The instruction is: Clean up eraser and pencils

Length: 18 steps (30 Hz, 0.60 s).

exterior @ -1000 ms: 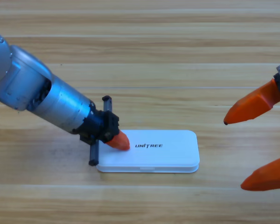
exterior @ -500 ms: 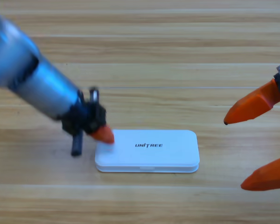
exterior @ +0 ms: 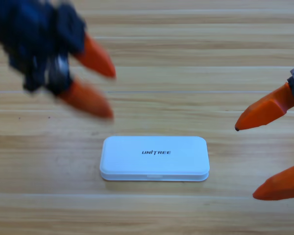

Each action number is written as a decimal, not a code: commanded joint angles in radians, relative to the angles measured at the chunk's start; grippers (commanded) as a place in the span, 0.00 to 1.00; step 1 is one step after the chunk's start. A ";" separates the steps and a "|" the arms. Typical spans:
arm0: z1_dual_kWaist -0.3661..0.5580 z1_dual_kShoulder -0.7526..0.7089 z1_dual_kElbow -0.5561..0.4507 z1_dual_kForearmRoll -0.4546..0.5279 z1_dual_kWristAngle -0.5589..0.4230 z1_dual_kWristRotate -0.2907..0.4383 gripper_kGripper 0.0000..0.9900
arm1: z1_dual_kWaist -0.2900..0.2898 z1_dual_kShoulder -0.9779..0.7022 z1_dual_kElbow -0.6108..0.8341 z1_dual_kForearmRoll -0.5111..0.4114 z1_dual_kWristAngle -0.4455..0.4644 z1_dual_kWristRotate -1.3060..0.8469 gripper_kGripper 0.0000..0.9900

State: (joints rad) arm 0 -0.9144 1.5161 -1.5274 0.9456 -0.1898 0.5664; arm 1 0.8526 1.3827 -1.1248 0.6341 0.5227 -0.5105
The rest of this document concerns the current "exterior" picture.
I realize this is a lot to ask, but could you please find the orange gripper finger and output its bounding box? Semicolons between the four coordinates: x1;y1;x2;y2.
252;164;294;201
234;82;294;132
57;75;114;119
73;33;117;78

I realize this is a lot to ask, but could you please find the white Unitree pencil case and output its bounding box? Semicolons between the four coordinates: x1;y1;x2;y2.
99;136;210;182

